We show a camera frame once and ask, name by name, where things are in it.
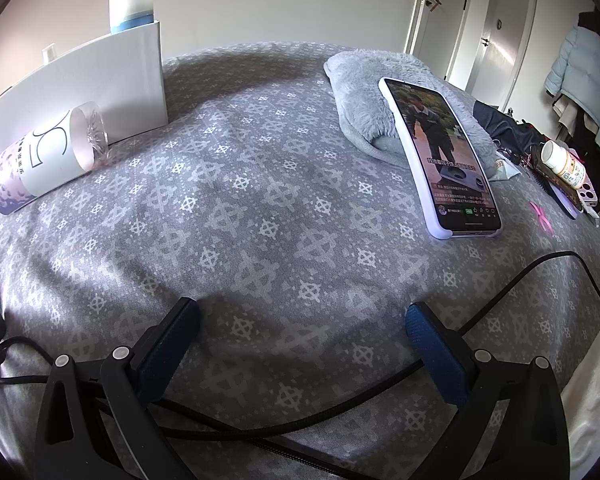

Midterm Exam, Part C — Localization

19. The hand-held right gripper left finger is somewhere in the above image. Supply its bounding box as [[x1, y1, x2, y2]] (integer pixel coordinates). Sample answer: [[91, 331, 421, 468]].
[[34, 296, 202, 480]]

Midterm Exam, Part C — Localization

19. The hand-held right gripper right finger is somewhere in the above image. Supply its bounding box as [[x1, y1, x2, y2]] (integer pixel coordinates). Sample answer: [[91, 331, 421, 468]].
[[405, 301, 572, 480]]

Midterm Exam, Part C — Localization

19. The clear purple label water bottle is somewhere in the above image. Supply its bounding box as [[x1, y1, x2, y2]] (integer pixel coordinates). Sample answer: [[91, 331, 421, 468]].
[[0, 101, 112, 218]]

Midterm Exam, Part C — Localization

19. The white storage box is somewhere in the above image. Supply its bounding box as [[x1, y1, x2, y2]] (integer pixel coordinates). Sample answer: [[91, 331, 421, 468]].
[[0, 20, 169, 146]]

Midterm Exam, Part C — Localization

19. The blue spray can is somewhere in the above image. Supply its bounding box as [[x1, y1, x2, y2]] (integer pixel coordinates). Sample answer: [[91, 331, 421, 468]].
[[108, 0, 156, 36]]

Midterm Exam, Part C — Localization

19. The white cloth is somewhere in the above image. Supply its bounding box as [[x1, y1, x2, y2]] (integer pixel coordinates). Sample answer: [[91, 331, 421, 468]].
[[560, 305, 600, 480]]

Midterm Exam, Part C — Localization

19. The pink hair clip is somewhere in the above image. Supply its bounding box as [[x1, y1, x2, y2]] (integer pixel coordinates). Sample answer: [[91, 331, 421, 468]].
[[529, 201, 555, 233]]

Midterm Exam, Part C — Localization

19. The smartphone in lilac case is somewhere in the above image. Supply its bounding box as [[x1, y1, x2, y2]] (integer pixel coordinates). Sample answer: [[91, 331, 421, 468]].
[[377, 76, 503, 239]]

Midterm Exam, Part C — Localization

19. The grey patterned bedspread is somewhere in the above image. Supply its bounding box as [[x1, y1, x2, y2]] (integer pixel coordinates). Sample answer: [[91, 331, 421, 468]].
[[0, 42, 600, 480]]

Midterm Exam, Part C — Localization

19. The purple notebook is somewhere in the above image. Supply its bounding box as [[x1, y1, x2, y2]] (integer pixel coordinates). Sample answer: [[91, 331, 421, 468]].
[[545, 170, 586, 221]]

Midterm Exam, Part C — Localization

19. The white phone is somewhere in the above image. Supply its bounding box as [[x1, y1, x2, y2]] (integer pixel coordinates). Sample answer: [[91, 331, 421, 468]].
[[577, 182, 600, 209]]

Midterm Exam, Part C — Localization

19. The white pill bottle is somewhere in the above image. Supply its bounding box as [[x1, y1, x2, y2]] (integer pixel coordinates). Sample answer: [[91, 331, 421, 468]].
[[540, 140, 588, 191]]

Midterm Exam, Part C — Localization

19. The dark clothing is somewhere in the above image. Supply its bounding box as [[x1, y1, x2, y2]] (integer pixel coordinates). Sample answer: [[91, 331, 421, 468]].
[[472, 100, 546, 166]]

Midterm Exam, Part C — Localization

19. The grey fluffy cloth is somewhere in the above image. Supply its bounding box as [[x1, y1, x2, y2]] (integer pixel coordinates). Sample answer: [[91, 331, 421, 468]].
[[324, 49, 498, 171]]

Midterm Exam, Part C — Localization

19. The white door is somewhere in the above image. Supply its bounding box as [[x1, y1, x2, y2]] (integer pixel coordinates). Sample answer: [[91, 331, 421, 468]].
[[467, 0, 538, 111], [405, 0, 476, 86]]

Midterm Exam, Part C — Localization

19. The light blue jacket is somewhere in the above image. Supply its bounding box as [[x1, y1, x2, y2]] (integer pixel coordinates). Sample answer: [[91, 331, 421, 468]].
[[544, 25, 600, 156]]

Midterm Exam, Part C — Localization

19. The braided black cable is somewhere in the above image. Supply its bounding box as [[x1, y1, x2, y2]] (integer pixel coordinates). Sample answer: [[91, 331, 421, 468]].
[[0, 335, 106, 401]]

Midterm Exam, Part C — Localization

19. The smooth black cable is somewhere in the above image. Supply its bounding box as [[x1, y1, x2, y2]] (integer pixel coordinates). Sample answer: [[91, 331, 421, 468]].
[[150, 251, 600, 433]]

